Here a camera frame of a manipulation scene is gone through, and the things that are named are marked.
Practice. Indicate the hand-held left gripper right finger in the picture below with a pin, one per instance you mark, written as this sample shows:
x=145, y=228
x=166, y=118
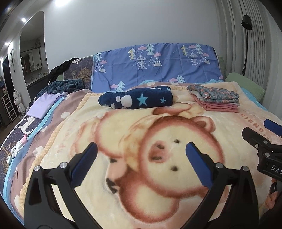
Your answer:
x=198, y=165

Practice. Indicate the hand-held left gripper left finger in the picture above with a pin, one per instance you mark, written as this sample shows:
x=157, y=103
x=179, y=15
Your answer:
x=86, y=163

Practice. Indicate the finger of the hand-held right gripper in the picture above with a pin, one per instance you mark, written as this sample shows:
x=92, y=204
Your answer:
x=256, y=141
x=273, y=127

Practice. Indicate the navy star fleece jacket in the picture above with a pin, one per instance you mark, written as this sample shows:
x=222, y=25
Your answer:
x=149, y=98

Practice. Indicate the pink folded clothes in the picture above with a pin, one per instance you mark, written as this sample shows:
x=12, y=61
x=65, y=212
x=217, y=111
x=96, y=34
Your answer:
x=220, y=106

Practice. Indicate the floral folded clothes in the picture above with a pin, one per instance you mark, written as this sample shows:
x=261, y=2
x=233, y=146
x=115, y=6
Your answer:
x=218, y=94

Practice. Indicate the person's right hand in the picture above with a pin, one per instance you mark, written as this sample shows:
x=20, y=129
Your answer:
x=272, y=197

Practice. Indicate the light blue sheet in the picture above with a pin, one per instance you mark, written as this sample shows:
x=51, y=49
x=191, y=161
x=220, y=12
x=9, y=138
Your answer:
x=253, y=98

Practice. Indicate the green pillow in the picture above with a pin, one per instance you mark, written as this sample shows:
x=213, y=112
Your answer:
x=244, y=84

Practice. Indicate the bear printed blanket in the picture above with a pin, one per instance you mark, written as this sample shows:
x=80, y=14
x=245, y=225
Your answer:
x=136, y=132

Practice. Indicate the lilac folded cloth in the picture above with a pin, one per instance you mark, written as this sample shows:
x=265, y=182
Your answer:
x=45, y=104

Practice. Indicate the dark teal fleece throw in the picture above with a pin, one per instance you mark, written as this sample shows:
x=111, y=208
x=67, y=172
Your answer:
x=63, y=85

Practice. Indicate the white cat figurine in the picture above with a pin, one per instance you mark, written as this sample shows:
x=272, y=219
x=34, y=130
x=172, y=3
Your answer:
x=19, y=104

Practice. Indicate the dark patterned bed sheet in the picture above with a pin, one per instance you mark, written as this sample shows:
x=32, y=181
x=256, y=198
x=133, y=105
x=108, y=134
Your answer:
x=80, y=70

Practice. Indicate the white shelf rack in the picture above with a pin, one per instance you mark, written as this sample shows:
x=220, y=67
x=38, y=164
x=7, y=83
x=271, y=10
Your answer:
x=8, y=107

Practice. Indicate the black garment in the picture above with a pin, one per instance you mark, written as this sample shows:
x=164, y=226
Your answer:
x=60, y=68

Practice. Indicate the blue tree print sheet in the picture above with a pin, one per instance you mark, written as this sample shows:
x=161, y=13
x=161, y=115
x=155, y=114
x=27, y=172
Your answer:
x=167, y=66

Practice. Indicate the black floor lamp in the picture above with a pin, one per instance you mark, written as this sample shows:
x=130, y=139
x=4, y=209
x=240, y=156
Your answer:
x=246, y=22

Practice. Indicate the white deer wall clock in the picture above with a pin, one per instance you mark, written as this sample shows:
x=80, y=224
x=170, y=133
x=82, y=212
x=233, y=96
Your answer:
x=12, y=58

